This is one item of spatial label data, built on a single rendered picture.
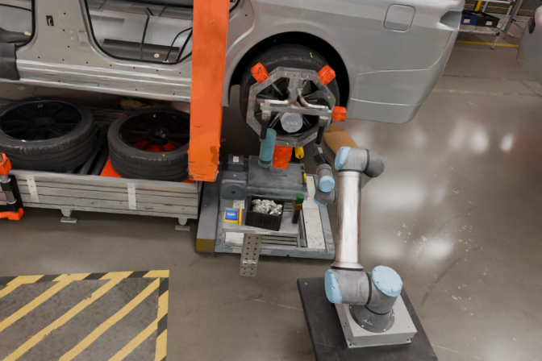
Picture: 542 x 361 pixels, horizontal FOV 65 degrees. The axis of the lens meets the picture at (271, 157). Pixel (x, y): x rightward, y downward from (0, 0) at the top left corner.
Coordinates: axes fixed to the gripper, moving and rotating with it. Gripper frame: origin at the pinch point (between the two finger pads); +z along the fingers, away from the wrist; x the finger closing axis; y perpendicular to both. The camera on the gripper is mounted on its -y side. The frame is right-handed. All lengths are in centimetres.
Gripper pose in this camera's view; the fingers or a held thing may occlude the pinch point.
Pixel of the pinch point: (317, 148)
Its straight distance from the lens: 283.2
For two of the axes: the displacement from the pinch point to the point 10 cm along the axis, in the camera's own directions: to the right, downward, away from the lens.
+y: 6.2, 6.2, 4.8
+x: 7.8, -5.2, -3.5
